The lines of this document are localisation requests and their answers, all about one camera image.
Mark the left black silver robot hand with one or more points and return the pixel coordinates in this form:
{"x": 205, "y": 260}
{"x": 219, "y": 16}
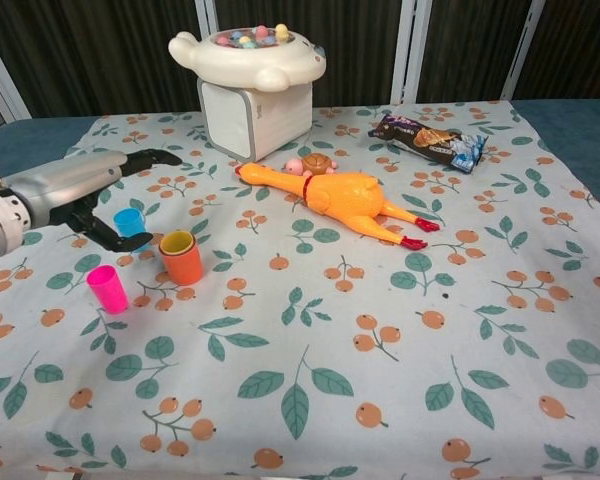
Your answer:
{"x": 65, "y": 187}

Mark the blue plastic cup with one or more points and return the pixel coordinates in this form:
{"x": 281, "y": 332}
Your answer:
{"x": 129, "y": 222}

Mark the pink plastic cup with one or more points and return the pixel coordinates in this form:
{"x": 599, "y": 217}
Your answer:
{"x": 109, "y": 295}

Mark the yellow plastic cup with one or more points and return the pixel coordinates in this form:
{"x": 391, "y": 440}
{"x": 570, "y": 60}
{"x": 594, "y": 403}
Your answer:
{"x": 177, "y": 243}

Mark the orange plastic cup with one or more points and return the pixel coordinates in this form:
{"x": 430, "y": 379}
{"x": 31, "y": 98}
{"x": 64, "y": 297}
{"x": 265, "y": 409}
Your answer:
{"x": 182, "y": 267}

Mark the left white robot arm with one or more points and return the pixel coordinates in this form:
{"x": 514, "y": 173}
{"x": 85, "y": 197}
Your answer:
{"x": 0, "y": 225}

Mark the dark folding partition screen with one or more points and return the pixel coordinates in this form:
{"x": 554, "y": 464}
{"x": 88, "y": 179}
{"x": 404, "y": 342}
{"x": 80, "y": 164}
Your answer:
{"x": 105, "y": 50}

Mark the white seal fishing toy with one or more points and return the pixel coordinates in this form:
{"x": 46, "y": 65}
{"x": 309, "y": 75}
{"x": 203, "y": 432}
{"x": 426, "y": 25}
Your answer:
{"x": 240, "y": 62}

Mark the white cube box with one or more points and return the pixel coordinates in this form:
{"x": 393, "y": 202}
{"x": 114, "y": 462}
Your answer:
{"x": 275, "y": 120}

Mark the small brown turtle toy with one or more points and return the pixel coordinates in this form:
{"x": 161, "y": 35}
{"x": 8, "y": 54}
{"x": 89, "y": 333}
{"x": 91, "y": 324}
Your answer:
{"x": 316, "y": 164}

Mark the yellow rubber chicken toy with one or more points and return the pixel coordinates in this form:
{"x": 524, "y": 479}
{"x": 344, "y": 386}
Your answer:
{"x": 340, "y": 197}

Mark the floral fruit print tablecloth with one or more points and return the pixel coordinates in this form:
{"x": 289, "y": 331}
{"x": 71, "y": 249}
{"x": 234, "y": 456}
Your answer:
{"x": 330, "y": 325}

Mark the dark snack packet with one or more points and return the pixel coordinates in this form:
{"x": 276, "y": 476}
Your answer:
{"x": 425, "y": 142}

